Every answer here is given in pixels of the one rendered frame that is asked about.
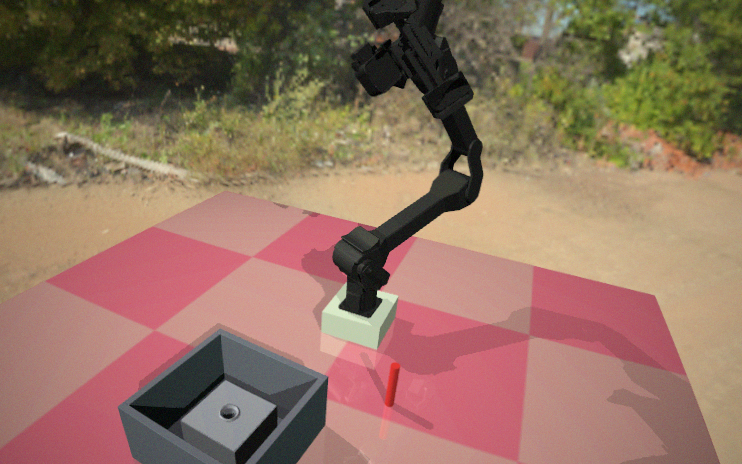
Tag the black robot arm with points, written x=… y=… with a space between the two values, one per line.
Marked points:
x=362 y=254

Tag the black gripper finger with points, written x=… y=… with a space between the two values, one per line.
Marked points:
x=387 y=14
x=448 y=92

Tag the red peg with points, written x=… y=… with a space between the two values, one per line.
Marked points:
x=394 y=371

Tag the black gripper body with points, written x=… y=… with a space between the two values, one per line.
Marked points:
x=417 y=52

